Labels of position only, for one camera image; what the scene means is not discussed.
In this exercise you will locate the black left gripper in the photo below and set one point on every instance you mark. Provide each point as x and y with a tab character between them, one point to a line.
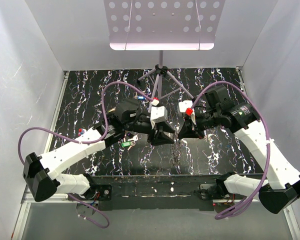
160	137

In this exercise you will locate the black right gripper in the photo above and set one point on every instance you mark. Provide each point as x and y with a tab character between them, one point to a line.
187	131

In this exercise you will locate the plain silver key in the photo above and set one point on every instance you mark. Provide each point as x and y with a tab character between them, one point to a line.
133	139

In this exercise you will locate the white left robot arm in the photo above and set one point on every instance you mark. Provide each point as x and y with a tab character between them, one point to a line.
44	175

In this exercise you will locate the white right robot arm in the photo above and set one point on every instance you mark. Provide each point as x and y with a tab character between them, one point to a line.
279	185

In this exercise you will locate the key with green tag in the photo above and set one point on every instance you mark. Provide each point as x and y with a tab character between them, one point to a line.
128	144

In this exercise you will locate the key with blue tag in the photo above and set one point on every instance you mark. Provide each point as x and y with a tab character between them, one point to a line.
139	97

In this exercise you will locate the white perforated music stand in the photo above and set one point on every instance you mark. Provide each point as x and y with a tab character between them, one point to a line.
163	25

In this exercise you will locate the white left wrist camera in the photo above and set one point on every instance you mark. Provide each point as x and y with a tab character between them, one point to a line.
158	113

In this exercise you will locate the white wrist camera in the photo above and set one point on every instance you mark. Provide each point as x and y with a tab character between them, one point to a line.
158	113
184	109

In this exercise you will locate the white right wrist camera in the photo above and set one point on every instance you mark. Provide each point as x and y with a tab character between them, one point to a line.
184	109

